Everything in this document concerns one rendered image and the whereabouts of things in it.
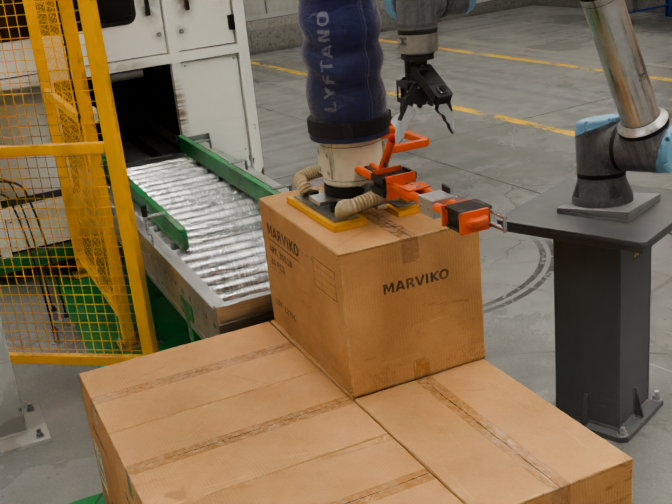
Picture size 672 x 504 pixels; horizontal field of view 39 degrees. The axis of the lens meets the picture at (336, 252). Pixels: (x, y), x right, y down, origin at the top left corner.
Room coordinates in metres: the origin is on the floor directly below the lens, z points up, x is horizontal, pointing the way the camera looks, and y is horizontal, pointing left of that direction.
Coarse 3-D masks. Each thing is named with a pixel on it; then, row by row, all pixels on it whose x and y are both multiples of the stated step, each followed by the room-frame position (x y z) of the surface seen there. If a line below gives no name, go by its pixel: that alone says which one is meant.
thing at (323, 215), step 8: (312, 192) 2.58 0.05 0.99; (320, 192) 2.67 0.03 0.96; (288, 200) 2.65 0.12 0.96; (296, 200) 2.61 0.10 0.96; (304, 200) 2.59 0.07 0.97; (296, 208) 2.60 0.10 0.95; (304, 208) 2.54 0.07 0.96; (312, 208) 2.52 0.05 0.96; (320, 208) 2.50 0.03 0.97; (328, 208) 2.49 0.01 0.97; (312, 216) 2.48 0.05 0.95; (320, 216) 2.45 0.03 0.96; (328, 216) 2.42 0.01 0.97; (352, 216) 2.40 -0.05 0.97; (360, 216) 2.41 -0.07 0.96; (328, 224) 2.38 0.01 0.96; (336, 224) 2.37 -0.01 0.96; (344, 224) 2.36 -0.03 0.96; (352, 224) 2.37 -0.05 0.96; (360, 224) 2.38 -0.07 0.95; (336, 232) 2.35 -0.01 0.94
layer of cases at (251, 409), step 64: (128, 384) 2.40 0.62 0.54; (192, 384) 2.36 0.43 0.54; (256, 384) 2.32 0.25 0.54; (320, 384) 2.28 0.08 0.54; (448, 384) 2.21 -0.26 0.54; (512, 384) 2.18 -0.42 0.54; (128, 448) 2.05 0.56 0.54; (192, 448) 2.02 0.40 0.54; (256, 448) 1.99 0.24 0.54; (320, 448) 1.96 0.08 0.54; (384, 448) 1.94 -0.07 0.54; (448, 448) 1.91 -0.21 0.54; (512, 448) 1.88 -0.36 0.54; (576, 448) 1.85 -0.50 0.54
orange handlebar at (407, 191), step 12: (408, 132) 2.79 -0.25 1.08; (396, 144) 2.66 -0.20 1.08; (408, 144) 2.66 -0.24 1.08; (420, 144) 2.68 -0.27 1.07; (360, 168) 2.45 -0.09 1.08; (372, 180) 2.38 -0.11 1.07; (408, 180) 2.29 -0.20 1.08; (396, 192) 2.26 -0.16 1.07; (408, 192) 2.20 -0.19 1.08; (420, 192) 2.22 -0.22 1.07; (480, 216) 1.97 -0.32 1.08
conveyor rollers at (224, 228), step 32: (192, 160) 4.89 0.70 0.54; (160, 192) 4.36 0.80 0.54; (192, 192) 4.32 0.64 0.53; (224, 192) 4.21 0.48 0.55; (192, 224) 3.78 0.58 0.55; (224, 224) 3.74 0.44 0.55; (256, 224) 3.70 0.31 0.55; (192, 256) 3.40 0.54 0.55; (224, 256) 3.36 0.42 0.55; (256, 256) 3.32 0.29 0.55; (224, 288) 3.06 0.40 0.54; (256, 288) 3.02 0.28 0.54
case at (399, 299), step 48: (288, 192) 2.77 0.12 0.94; (288, 240) 2.53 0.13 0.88; (336, 240) 2.29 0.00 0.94; (384, 240) 2.26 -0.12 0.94; (432, 240) 2.28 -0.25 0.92; (288, 288) 2.58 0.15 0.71; (336, 288) 2.22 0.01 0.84; (384, 288) 2.23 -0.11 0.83; (432, 288) 2.28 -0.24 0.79; (480, 288) 2.33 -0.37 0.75; (336, 336) 2.25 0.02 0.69; (384, 336) 2.22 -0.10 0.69; (432, 336) 2.28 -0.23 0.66; (480, 336) 2.33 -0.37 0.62; (384, 384) 2.22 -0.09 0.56
